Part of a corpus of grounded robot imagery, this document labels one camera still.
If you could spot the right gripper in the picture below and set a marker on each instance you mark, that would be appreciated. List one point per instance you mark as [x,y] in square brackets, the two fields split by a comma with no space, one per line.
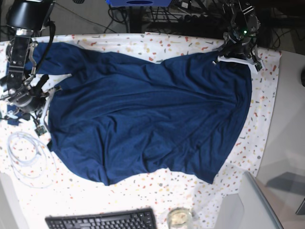
[31,99]

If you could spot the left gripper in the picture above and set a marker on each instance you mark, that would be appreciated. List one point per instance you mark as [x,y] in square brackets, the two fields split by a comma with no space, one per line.
[243,51]

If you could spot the blue t-shirt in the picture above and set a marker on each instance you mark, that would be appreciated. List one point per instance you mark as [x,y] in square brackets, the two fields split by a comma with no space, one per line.
[117,116]

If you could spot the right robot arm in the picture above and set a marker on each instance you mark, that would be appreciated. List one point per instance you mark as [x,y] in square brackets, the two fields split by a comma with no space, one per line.
[27,17]

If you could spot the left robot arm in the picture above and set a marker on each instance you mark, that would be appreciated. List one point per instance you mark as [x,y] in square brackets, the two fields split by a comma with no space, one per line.
[242,19]

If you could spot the terrazzo patterned tablecloth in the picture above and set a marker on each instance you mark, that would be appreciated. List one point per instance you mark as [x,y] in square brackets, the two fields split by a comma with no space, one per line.
[60,192]

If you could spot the blue box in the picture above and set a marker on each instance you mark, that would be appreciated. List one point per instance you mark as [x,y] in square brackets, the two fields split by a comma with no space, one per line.
[138,3]

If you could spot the black keyboard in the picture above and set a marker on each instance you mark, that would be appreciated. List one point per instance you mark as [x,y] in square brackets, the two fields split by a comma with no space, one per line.
[133,219]

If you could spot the glass jar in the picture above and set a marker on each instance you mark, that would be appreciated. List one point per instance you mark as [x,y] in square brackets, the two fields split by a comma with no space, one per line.
[180,218]

